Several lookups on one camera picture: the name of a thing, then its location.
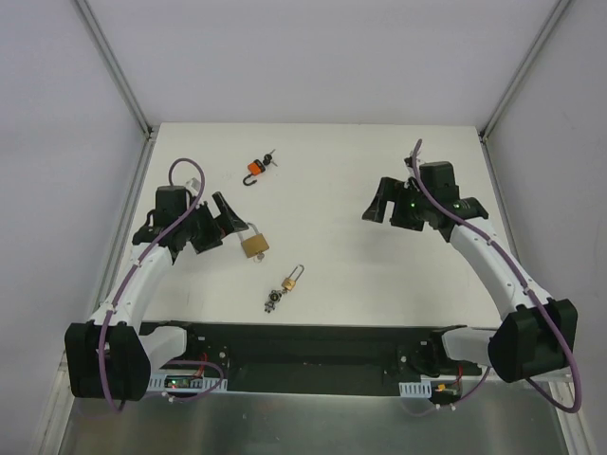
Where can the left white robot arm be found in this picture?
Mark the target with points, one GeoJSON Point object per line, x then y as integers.
{"type": "Point", "coordinates": [107, 356]}

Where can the orange padlock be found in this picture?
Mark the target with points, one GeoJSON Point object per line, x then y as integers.
{"type": "Point", "coordinates": [255, 168]}

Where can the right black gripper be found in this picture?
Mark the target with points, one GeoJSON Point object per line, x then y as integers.
{"type": "Point", "coordinates": [392, 202]}

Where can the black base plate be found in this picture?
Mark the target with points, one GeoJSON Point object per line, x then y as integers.
{"type": "Point", "coordinates": [360, 361]}

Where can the aluminium frame post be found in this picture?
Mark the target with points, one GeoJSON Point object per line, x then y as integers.
{"type": "Point", "coordinates": [532, 54]}
{"type": "Point", "coordinates": [112, 65]}

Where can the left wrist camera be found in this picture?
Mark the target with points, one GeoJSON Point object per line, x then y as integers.
{"type": "Point", "coordinates": [194, 185]}

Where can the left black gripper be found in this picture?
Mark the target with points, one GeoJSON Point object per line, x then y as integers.
{"type": "Point", "coordinates": [210, 227]}

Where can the left white cable duct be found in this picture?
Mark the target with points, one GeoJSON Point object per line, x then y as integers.
{"type": "Point", "coordinates": [185, 384]}

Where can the small brass padlock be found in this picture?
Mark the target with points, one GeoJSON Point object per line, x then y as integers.
{"type": "Point", "coordinates": [290, 281]}

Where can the white cable duct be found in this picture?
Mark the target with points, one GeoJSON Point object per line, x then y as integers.
{"type": "Point", "coordinates": [185, 384]}
{"type": "Point", "coordinates": [415, 390]}

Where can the right white cable duct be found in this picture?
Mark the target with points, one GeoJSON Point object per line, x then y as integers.
{"type": "Point", "coordinates": [415, 390]}

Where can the left aluminium frame post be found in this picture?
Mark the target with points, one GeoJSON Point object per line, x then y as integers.
{"type": "Point", "coordinates": [112, 65]}

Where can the right aluminium frame post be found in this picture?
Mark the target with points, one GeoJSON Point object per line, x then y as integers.
{"type": "Point", "coordinates": [532, 54]}

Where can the large brass padlock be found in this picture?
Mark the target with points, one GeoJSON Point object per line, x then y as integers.
{"type": "Point", "coordinates": [254, 244]}

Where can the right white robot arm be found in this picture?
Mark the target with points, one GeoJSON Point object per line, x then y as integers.
{"type": "Point", "coordinates": [537, 332]}

